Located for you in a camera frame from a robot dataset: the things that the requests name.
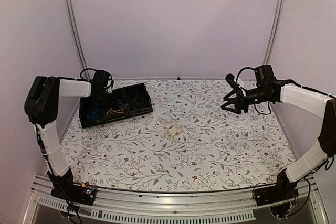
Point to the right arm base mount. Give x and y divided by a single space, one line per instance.
282 190

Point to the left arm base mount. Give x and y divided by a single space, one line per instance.
76 192

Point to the floral tablecloth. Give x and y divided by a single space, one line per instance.
188 143

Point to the black three-compartment bin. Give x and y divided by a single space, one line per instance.
127 102

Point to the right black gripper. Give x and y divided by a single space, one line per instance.
238 105

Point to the aluminium front rail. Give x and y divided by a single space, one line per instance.
120 206

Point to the right aluminium corner post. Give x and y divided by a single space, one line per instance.
274 29

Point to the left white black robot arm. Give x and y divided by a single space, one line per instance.
41 107

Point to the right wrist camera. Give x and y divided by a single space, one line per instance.
230 78

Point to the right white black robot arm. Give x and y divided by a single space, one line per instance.
270 89

